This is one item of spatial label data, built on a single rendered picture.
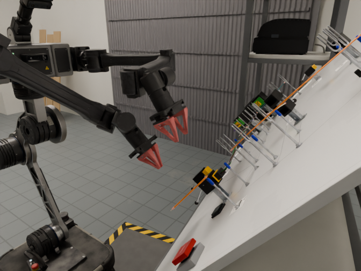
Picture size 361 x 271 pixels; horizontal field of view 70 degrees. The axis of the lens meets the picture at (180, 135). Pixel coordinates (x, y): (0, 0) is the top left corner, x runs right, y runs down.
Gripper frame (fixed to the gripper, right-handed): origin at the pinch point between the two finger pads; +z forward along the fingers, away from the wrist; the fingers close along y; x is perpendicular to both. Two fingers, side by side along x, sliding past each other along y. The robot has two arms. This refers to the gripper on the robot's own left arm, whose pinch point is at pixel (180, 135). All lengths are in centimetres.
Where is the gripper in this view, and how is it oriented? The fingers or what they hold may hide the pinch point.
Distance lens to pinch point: 76.5
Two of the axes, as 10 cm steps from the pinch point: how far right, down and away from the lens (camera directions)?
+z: 4.6, 8.7, 1.8
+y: 5.1, -4.3, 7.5
